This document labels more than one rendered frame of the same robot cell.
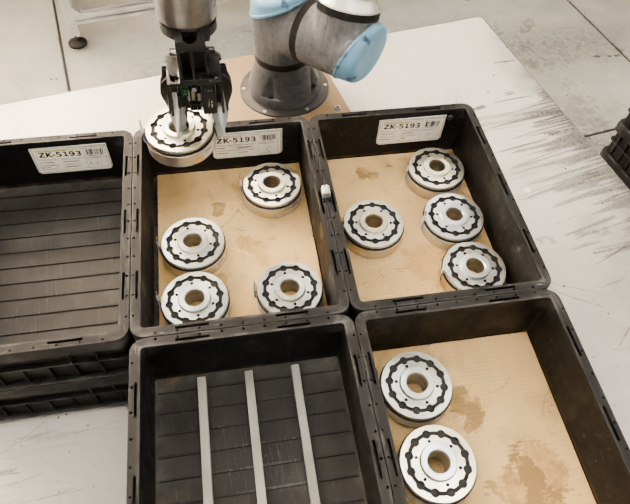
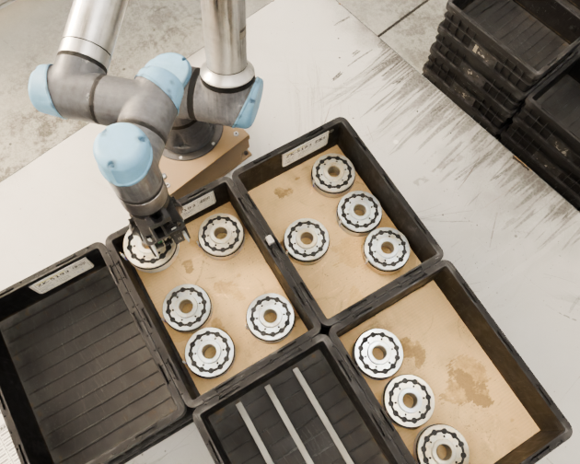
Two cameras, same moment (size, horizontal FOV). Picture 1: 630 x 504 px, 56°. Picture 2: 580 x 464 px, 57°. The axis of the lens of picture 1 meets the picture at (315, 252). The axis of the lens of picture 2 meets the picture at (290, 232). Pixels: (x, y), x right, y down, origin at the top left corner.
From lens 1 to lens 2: 43 cm
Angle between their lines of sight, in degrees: 17
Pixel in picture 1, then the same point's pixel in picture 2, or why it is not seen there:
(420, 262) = (347, 253)
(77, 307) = (126, 387)
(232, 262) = (218, 307)
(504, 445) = (443, 366)
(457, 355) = (395, 316)
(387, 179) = (300, 191)
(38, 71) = not seen: outside the picture
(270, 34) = not seen: hidden behind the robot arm
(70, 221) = (83, 320)
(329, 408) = (328, 388)
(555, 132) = (400, 79)
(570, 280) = (446, 208)
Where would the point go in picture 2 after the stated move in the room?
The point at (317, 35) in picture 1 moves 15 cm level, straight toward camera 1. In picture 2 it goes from (211, 106) to (232, 164)
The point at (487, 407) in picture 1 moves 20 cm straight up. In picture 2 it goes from (425, 345) to (453, 328)
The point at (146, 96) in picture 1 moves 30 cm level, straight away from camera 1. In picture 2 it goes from (67, 163) to (12, 90)
